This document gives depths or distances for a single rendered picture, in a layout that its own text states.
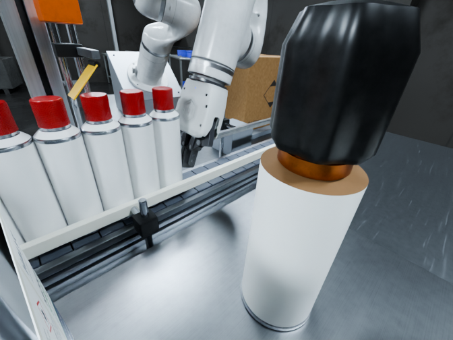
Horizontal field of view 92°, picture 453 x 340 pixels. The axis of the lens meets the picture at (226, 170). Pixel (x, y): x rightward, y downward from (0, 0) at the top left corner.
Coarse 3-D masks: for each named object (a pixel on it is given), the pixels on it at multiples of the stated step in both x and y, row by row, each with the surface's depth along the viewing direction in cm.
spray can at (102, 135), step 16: (80, 96) 29; (96, 96) 29; (96, 112) 29; (80, 128) 31; (96, 128) 30; (112, 128) 31; (96, 144) 30; (112, 144) 31; (96, 160) 32; (112, 160) 32; (96, 176) 33; (112, 176) 33; (128, 176) 36; (112, 192) 35; (128, 192) 37
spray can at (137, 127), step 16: (128, 96) 32; (128, 112) 33; (144, 112) 34; (128, 128) 33; (144, 128) 34; (128, 144) 35; (144, 144) 35; (128, 160) 36; (144, 160) 36; (144, 176) 38; (144, 192) 39
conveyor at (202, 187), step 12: (264, 144) 71; (240, 156) 62; (204, 168) 55; (240, 168) 56; (216, 180) 51; (192, 192) 46; (168, 204) 42; (132, 216) 39; (108, 228) 36; (120, 228) 36; (84, 240) 34; (48, 252) 32; (60, 252) 32; (36, 264) 30
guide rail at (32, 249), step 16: (272, 144) 62; (240, 160) 53; (192, 176) 45; (208, 176) 47; (160, 192) 40; (176, 192) 42; (112, 208) 35; (128, 208) 36; (80, 224) 32; (96, 224) 33; (32, 240) 29; (48, 240) 29; (64, 240) 31; (32, 256) 29
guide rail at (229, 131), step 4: (260, 120) 65; (264, 120) 66; (268, 120) 67; (248, 124) 61; (252, 124) 62; (256, 124) 63; (260, 124) 65; (264, 124) 66; (232, 128) 58; (236, 128) 58; (240, 128) 59; (244, 128) 60; (248, 128) 61; (252, 128) 63; (220, 132) 55; (224, 132) 55; (228, 132) 56; (232, 132) 57; (236, 132) 58; (220, 136) 55; (224, 136) 56; (92, 172) 37; (0, 196) 30
